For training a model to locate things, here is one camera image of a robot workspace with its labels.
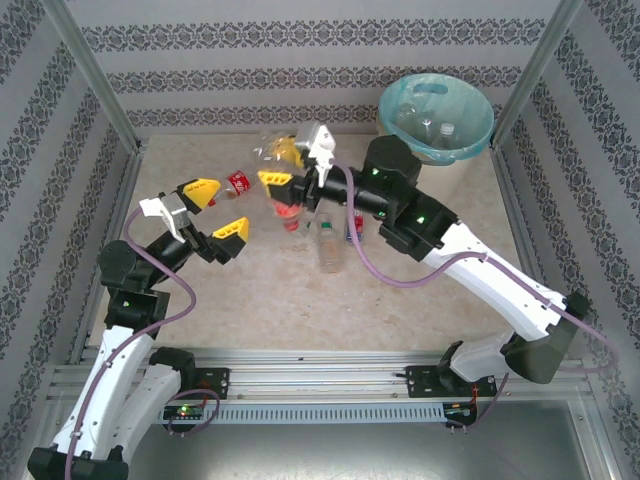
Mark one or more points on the left circuit board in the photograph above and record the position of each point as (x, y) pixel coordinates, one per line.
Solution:
(185, 411)

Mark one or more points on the small cola bottle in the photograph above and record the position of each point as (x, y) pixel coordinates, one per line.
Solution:
(237, 182)

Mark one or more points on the aluminium frame post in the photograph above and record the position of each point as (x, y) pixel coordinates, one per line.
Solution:
(85, 65)
(545, 55)

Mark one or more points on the black right mount plate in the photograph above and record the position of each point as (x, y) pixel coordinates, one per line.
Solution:
(422, 380)

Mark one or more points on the clear bottle green band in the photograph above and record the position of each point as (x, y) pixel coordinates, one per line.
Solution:
(330, 250)

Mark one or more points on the metal base sheet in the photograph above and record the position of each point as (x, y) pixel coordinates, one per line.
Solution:
(320, 450)

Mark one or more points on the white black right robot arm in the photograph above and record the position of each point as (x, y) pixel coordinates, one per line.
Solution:
(500, 285)

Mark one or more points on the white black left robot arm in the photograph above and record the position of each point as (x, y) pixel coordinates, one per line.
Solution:
(115, 370)

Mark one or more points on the cream waste bin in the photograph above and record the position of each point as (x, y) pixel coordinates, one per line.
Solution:
(450, 175)

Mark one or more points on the plain clear bottle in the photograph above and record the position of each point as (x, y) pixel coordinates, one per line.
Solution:
(267, 145)

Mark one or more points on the black left mount plate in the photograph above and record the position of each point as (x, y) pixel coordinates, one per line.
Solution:
(217, 382)

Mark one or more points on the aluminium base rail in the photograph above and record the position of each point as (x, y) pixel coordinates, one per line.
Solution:
(320, 375)

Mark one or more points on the circuit board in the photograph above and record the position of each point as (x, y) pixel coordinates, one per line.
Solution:
(460, 410)
(185, 411)

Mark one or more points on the blue cap water bottle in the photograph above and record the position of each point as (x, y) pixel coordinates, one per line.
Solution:
(361, 225)

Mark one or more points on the right circuit board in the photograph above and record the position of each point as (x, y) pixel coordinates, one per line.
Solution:
(460, 410)

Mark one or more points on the white bin with teal liner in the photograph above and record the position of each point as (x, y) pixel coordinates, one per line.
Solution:
(470, 105)

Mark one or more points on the black mount plate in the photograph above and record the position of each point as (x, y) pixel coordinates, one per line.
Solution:
(422, 380)
(217, 382)

